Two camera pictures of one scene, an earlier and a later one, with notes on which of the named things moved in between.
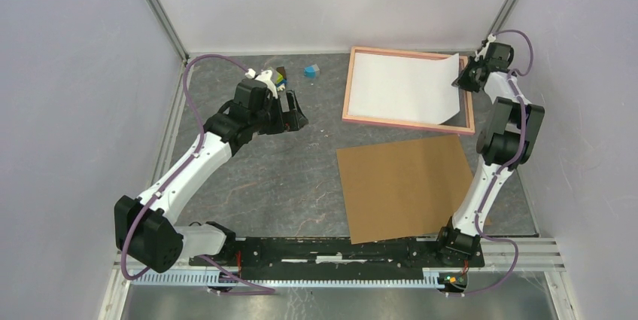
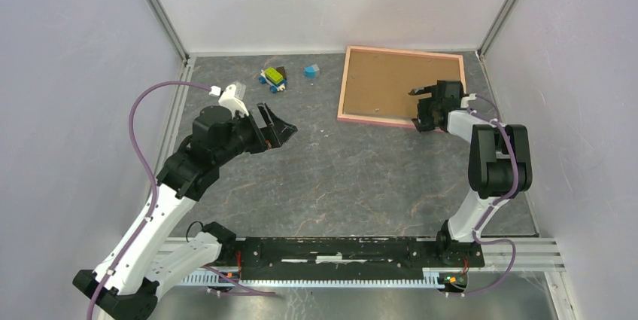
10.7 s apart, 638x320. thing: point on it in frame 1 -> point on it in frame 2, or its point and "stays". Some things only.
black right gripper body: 466,79 -> 426,108
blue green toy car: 280,81 stays
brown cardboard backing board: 403,189 -> 378,83
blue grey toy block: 311,71 stays
